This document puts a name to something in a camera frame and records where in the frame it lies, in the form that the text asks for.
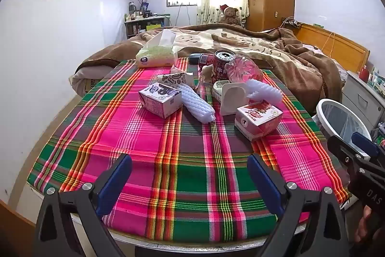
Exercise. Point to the wooden bed headboard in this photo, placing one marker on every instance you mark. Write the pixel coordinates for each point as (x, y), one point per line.
(337, 43)

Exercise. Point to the pink green plaid tablecloth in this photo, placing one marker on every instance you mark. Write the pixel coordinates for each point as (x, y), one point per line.
(180, 169)

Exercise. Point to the clear plastic bin liner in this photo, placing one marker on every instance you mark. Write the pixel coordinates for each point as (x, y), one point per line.
(343, 121)

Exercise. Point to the brown patterned white carton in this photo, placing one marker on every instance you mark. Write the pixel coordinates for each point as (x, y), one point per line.
(176, 79)

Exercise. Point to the green white tissue pack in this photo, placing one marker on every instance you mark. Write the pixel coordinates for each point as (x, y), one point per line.
(156, 56)

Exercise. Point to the clear plastic bottle red label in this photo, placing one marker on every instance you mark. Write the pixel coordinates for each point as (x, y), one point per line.
(243, 68)

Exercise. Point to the purple white drink carton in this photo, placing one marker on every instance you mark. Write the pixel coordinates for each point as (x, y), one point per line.
(161, 100)

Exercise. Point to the pile of small medicine boxes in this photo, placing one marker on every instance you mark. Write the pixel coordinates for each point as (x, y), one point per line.
(377, 78)

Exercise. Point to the cluttered white shelf unit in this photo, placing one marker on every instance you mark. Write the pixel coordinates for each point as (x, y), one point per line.
(144, 23)

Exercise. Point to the blue grey oblong case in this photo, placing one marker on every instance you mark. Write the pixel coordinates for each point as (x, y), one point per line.
(195, 58)

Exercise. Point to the white floral bed sheet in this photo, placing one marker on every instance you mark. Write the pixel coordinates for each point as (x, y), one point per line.
(311, 50)

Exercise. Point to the red white drink carton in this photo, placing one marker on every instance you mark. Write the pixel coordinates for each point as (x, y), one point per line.
(258, 120)

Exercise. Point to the white foam net sleeve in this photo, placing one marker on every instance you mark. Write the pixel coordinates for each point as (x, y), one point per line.
(197, 103)
(266, 91)

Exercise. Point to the pink crumpled wrapper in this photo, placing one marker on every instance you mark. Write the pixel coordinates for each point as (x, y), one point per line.
(175, 68)

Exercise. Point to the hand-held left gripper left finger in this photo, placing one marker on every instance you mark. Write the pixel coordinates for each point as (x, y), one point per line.
(118, 175)

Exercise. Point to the white cardboard cup holder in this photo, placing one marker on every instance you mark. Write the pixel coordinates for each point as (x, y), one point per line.
(233, 99)

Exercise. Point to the white round trash bin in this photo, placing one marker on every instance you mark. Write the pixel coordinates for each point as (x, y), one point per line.
(323, 115)

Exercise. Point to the person's right hand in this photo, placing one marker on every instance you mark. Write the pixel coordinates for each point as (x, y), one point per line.
(364, 224)

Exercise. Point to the small white paper tub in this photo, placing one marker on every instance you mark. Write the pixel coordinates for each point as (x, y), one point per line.
(219, 87)

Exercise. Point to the brown plush blanket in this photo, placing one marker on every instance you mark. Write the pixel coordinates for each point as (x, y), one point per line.
(300, 70)

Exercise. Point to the brown teddy bear red hat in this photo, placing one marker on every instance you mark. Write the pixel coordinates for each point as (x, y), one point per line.
(230, 14)

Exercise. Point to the beige paper wrapper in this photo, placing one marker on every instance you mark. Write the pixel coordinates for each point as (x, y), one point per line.
(207, 71)

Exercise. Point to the red mug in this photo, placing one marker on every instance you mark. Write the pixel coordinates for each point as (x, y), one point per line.
(364, 74)

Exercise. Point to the grey nightstand with drawers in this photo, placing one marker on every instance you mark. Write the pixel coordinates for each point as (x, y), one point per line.
(361, 100)

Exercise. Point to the bed mattress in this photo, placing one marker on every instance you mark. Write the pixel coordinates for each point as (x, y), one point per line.
(82, 81)

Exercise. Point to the red drink can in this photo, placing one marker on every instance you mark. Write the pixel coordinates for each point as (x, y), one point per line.
(221, 68)

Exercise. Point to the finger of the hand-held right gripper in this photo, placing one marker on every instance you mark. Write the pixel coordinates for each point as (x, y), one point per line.
(365, 144)
(343, 150)

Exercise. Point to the wooden furniture edge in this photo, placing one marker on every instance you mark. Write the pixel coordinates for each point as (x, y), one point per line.
(15, 233)

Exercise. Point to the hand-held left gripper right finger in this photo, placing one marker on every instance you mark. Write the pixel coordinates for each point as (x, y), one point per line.
(261, 181)

